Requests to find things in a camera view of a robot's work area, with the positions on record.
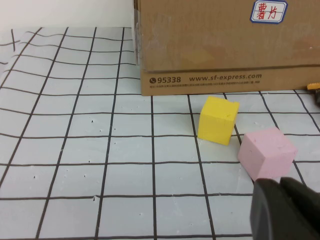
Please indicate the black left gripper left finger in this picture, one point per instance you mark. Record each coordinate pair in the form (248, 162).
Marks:
(270, 215)

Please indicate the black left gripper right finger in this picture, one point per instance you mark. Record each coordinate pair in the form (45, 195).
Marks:
(305, 212)

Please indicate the pink foam cube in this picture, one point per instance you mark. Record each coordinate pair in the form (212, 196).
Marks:
(265, 152)

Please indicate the yellow foam cube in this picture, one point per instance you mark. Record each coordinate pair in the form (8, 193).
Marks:
(217, 122)

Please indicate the yellow and black object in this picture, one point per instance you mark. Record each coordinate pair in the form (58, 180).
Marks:
(315, 88)

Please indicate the cardboard box with label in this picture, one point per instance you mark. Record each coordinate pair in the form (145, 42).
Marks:
(212, 50)

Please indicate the white grid-lined mat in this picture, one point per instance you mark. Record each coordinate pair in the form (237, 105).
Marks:
(100, 150)

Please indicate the white blue-bordered label sticker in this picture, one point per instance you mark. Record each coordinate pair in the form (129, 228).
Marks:
(268, 12)

